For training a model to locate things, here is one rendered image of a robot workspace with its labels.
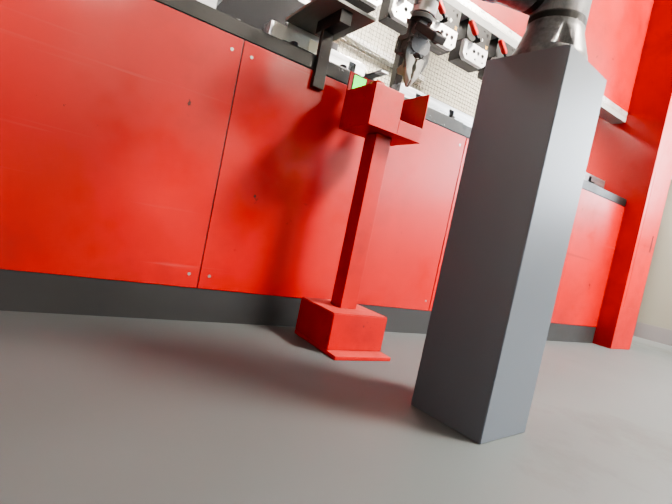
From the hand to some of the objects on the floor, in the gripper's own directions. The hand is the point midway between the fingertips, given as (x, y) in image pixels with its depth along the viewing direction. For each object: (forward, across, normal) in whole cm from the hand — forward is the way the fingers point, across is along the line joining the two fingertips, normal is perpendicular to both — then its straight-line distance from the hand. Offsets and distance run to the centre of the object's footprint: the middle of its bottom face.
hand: (409, 82), depth 135 cm
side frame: (+89, -205, -48) cm, 229 cm away
